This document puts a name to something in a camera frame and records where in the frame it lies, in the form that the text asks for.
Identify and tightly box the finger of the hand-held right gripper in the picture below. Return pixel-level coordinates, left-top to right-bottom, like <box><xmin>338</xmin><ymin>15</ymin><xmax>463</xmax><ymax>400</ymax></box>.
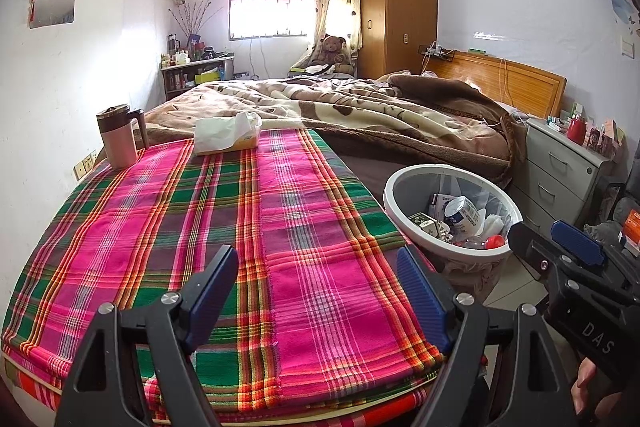
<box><xmin>507</xmin><ymin>222</ymin><xmax>566</xmax><ymax>288</ymax></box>
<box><xmin>550</xmin><ymin>219</ymin><xmax>631</xmax><ymax>278</ymax></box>

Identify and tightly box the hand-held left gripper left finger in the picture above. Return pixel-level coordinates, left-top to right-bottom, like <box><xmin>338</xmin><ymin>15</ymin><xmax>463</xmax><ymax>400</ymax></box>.
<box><xmin>54</xmin><ymin>244</ymin><xmax>240</xmax><ymax>427</ymax></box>

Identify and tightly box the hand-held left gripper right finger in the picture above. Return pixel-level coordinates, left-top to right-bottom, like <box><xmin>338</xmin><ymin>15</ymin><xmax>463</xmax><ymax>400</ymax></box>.
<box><xmin>396</xmin><ymin>245</ymin><xmax>578</xmax><ymax>427</ymax></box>

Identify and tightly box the red label plastic bottle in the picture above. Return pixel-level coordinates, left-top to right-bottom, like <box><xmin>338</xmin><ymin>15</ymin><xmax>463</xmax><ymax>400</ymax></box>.
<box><xmin>457</xmin><ymin>232</ymin><xmax>506</xmax><ymax>253</ymax></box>

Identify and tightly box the white blue paper cup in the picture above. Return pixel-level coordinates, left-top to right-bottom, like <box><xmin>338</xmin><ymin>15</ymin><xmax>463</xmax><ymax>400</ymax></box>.
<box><xmin>444</xmin><ymin>196</ymin><xmax>483</xmax><ymax>235</ymax></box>

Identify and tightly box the pink drink carton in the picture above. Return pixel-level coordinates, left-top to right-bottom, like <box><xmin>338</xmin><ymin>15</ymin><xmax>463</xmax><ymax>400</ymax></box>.
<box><xmin>408</xmin><ymin>212</ymin><xmax>451</xmax><ymax>243</ymax></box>

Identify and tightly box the white round waste bin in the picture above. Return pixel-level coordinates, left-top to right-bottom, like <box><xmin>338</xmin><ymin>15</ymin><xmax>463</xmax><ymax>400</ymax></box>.
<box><xmin>383</xmin><ymin>164</ymin><xmax>523</xmax><ymax>303</ymax></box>

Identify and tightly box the person's right hand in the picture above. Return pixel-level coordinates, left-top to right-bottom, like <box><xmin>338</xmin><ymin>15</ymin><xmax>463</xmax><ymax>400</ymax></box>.
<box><xmin>570</xmin><ymin>357</ymin><xmax>603</xmax><ymax>415</ymax></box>

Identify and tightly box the black bag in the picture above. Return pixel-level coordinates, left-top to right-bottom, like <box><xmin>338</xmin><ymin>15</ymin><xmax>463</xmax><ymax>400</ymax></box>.
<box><xmin>585</xmin><ymin>187</ymin><xmax>640</xmax><ymax>258</ymax></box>

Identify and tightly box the grey nightstand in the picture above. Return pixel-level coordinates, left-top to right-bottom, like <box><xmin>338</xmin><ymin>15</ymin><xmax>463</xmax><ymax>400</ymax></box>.
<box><xmin>510</xmin><ymin>117</ymin><xmax>613</xmax><ymax>238</ymax></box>

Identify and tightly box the pink green plaid cloth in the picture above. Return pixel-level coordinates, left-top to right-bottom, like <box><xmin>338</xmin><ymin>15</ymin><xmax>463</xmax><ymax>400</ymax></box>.
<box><xmin>0</xmin><ymin>127</ymin><xmax>451</xmax><ymax>427</ymax></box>

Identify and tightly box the pink cosmetic box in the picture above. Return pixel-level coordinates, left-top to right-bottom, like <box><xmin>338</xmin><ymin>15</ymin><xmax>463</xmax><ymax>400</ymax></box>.
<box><xmin>587</xmin><ymin>119</ymin><xmax>626</xmax><ymax>158</ymax></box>

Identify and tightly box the red cup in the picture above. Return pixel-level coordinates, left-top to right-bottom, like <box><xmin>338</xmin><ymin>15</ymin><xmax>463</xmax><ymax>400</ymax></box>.
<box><xmin>566</xmin><ymin>116</ymin><xmax>587</xmax><ymax>145</ymax></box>

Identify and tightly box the yellow tissue box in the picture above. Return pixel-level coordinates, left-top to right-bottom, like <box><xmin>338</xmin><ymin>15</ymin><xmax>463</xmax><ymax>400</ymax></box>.
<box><xmin>192</xmin><ymin>111</ymin><xmax>263</xmax><ymax>156</ymax></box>

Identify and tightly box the wooden bed headboard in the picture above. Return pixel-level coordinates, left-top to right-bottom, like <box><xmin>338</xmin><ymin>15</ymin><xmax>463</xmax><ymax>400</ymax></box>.
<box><xmin>432</xmin><ymin>49</ymin><xmax>568</xmax><ymax>120</ymax></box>

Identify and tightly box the pink mug with brown lid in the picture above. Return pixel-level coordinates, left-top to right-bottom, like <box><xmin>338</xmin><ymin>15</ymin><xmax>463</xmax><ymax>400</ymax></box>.
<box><xmin>96</xmin><ymin>103</ymin><xmax>151</xmax><ymax>170</ymax></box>

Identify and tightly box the brown beige blanket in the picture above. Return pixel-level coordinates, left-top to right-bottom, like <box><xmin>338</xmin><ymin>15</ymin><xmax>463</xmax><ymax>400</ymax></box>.
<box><xmin>145</xmin><ymin>72</ymin><xmax>528</xmax><ymax>182</ymax></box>

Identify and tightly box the cluttered storage shelf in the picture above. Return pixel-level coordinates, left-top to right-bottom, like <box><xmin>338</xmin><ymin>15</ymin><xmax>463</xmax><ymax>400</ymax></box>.
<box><xmin>161</xmin><ymin>56</ymin><xmax>236</xmax><ymax>98</ymax></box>

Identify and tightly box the brown teddy bear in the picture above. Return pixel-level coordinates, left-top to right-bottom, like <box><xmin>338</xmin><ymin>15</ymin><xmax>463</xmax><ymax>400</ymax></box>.
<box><xmin>317</xmin><ymin>34</ymin><xmax>356</xmax><ymax>75</ymax></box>

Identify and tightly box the wooden wardrobe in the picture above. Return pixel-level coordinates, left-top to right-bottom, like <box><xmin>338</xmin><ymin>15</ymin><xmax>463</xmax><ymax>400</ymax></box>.
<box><xmin>359</xmin><ymin>0</ymin><xmax>440</xmax><ymax>80</ymax></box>

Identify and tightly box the dried branches bouquet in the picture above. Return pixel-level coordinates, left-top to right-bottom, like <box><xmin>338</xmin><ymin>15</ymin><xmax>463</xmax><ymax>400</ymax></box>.
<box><xmin>168</xmin><ymin>0</ymin><xmax>223</xmax><ymax>40</ymax></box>

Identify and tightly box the barred window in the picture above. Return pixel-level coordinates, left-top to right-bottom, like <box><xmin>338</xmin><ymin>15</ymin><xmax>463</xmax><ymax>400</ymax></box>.
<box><xmin>228</xmin><ymin>0</ymin><xmax>317</xmax><ymax>40</ymax></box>

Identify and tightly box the wall socket strip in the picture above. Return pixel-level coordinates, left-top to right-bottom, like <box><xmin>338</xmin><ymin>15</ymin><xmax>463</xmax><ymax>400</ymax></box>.
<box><xmin>73</xmin><ymin>149</ymin><xmax>98</xmax><ymax>180</ymax></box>

